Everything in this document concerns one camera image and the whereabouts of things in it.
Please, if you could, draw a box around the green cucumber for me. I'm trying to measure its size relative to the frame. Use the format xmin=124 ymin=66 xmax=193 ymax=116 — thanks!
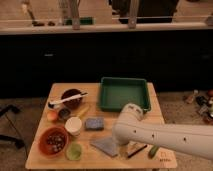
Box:
xmin=148 ymin=146 xmax=159 ymax=159

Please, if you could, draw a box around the wooden block brush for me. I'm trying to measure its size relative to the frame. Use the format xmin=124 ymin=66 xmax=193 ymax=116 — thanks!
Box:
xmin=125 ymin=144 xmax=148 ymax=159

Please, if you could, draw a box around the light green small bowl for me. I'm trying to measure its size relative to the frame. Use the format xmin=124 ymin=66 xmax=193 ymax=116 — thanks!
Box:
xmin=66 ymin=143 xmax=82 ymax=161

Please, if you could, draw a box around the dark brown bowl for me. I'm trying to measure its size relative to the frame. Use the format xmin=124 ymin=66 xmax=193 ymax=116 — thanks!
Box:
xmin=61 ymin=88 xmax=84 ymax=110

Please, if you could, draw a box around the blue sponge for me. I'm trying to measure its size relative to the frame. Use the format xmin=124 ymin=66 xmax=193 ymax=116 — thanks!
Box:
xmin=85 ymin=117 xmax=104 ymax=130

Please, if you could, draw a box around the small dark cup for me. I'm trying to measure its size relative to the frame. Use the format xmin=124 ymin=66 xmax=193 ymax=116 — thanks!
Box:
xmin=58 ymin=108 xmax=71 ymax=121

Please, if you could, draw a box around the black chair base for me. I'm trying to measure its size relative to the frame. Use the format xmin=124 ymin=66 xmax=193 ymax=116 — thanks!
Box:
xmin=0 ymin=104 xmax=27 ymax=150

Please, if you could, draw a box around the blue grey towel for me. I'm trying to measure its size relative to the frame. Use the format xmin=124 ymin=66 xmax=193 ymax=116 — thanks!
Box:
xmin=90 ymin=137 xmax=118 ymax=157

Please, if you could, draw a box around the orange bowl with nuts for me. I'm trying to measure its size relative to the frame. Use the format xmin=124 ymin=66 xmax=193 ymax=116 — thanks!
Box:
xmin=38 ymin=126 xmax=69 ymax=158

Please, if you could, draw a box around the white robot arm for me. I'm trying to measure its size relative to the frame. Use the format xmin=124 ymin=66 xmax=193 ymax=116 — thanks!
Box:
xmin=112 ymin=103 xmax=213 ymax=160

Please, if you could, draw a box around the orange peach fruit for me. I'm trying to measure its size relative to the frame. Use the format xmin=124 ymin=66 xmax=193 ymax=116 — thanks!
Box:
xmin=47 ymin=111 xmax=58 ymax=122

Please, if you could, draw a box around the white cup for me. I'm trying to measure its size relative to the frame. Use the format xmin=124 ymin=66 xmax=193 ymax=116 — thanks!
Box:
xmin=65 ymin=117 xmax=82 ymax=136

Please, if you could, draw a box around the wooden table board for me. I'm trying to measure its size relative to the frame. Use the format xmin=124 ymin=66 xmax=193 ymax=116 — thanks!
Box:
xmin=25 ymin=83 xmax=177 ymax=170

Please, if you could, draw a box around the green plastic tray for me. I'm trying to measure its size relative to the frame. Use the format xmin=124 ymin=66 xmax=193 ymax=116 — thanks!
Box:
xmin=98 ymin=77 xmax=151 ymax=112

